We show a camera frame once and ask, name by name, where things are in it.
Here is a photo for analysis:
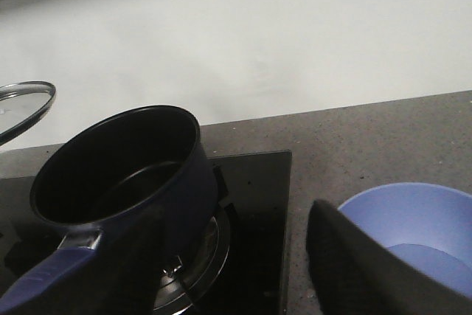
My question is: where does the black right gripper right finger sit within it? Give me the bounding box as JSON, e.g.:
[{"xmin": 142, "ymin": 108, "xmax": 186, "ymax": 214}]
[{"xmin": 306, "ymin": 200, "xmax": 471, "ymax": 314}]

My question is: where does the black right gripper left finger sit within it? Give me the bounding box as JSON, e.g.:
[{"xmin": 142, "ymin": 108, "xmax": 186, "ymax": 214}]
[{"xmin": 62, "ymin": 207, "xmax": 166, "ymax": 314}]

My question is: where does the light blue bowl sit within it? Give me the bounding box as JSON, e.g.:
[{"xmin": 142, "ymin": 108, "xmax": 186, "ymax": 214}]
[{"xmin": 339, "ymin": 182, "xmax": 471, "ymax": 298}]

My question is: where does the dark blue saucepan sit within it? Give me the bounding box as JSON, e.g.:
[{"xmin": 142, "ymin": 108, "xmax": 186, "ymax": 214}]
[{"xmin": 1, "ymin": 105, "xmax": 218, "ymax": 314}]

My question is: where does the glass pot lid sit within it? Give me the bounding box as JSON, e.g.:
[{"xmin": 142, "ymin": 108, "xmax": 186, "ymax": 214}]
[{"xmin": 1, "ymin": 81, "xmax": 56, "ymax": 145}]

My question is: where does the black glass gas hob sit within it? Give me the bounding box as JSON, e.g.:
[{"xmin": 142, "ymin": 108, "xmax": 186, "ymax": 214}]
[{"xmin": 1, "ymin": 151, "xmax": 291, "ymax": 314}]

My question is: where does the black pan support ring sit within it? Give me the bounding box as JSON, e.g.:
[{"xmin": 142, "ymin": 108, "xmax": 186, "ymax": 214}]
[{"xmin": 0, "ymin": 165, "xmax": 239, "ymax": 315}]

